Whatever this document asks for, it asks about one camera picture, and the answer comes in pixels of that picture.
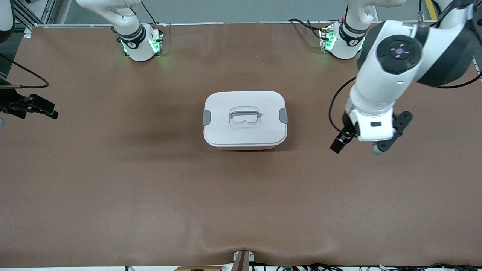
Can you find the white storage box base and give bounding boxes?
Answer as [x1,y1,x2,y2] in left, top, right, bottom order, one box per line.
[215,144,277,151]

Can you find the brown table mat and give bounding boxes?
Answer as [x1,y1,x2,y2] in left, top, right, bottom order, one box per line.
[0,21,482,268]

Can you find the left arm black wrist cable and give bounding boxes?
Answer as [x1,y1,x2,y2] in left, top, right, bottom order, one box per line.
[328,73,482,134]

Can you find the arm black wrist cable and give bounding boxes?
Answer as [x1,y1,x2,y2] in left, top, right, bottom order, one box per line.
[328,73,482,134]
[0,53,50,90]

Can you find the right arm black wrist cable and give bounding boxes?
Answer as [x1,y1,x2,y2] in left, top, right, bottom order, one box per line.
[0,53,50,90]

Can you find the aluminium frame profile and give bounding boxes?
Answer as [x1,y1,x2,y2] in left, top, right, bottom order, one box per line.
[13,0,72,38]

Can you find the left arm black base cable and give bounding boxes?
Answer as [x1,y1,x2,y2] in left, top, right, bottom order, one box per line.
[288,18,330,41]

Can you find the arm black base cable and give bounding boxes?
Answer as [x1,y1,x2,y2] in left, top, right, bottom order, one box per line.
[288,18,330,41]
[141,0,163,27]

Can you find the right arm black base cable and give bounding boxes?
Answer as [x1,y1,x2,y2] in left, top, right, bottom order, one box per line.
[141,0,163,27]

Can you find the silver table edge rail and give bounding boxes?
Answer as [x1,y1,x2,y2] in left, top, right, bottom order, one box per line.
[24,21,377,29]

